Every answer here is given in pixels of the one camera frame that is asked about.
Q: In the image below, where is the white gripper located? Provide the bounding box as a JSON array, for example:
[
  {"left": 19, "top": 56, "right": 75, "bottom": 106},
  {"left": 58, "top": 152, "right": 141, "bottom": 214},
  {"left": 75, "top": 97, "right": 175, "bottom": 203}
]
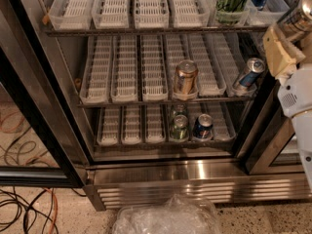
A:
[{"left": 262, "top": 23, "right": 312, "bottom": 118}]

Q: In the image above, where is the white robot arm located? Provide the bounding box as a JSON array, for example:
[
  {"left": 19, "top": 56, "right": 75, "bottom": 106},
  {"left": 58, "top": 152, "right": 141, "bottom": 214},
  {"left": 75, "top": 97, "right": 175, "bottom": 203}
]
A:
[{"left": 262, "top": 23, "right": 312, "bottom": 189}]

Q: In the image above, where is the blue silver can middle shelf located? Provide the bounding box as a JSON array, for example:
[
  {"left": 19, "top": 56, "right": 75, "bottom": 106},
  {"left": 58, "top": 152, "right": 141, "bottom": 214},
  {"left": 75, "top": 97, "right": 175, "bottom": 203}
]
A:
[{"left": 233, "top": 58, "right": 265, "bottom": 93}]

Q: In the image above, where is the copper coloured can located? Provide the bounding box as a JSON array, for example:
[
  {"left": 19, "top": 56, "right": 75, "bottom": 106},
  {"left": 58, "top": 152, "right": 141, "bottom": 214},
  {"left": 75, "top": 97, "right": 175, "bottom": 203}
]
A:
[{"left": 174, "top": 59, "right": 198, "bottom": 95}]

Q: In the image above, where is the blue can bottom shelf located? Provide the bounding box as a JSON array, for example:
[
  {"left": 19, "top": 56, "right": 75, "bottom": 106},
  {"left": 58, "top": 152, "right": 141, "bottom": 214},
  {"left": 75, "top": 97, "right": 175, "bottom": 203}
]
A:
[{"left": 193, "top": 114, "right": 213, "bottom": 139}]

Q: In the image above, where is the green can behind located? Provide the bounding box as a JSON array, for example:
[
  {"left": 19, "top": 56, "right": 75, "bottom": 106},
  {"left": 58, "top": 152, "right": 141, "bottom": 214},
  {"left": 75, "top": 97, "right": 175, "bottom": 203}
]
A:
[{"left": 171, "top": 104, "right": 187, "bottom": 118}]

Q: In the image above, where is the stainless steel fridge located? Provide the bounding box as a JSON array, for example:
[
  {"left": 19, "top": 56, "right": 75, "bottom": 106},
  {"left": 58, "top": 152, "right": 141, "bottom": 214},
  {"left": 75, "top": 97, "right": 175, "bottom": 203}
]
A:
[{"left": 13, "top": 0, "right": 312, "bottom": 212}]

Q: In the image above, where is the green can front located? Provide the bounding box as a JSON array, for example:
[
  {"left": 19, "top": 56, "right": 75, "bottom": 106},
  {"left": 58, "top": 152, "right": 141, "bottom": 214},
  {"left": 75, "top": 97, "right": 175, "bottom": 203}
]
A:
[{"left": 170, "top": 115, "right": 188, "bottom": 140}]

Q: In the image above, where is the open glass fridge door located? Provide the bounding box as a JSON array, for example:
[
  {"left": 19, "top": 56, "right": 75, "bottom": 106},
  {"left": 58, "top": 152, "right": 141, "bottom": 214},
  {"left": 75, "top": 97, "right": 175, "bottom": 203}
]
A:
[{"left": 0, "top": 0, "right": 93, "bottom": 187}]

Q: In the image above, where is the clear plastic bag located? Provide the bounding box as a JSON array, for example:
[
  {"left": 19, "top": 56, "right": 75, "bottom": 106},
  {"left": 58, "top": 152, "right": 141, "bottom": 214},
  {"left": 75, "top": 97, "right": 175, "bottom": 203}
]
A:
[{"left": 112, "top": 194, "right": 221, "bottom": 234}]

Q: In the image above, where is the orange cable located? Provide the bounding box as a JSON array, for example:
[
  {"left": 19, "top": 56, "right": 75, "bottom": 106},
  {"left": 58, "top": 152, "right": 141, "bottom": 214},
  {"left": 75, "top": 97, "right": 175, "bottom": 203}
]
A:
[{"left": 0, "top": 109, "right": 59, "bottom": 234}]

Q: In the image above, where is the black cable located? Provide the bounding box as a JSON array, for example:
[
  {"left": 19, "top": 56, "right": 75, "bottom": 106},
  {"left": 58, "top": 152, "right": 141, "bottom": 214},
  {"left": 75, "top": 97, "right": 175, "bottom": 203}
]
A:
[{"left": 0, "top": 124, "right": 87, "bottom": 234}]

